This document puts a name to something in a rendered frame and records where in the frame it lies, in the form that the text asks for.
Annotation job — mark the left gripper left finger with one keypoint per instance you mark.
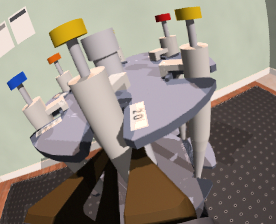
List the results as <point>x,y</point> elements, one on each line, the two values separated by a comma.
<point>64,204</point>

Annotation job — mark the white pipette with blue button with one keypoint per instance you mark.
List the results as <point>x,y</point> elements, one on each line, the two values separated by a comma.
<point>39,115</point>

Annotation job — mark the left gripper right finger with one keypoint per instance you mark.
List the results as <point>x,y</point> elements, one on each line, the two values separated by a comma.
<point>152,198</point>

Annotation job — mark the white hand pipette with yellow button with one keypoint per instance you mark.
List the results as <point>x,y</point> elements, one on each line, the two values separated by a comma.
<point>96,97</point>

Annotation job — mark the black perforated breadboard plate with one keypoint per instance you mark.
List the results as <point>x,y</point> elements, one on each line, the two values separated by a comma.
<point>243,138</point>

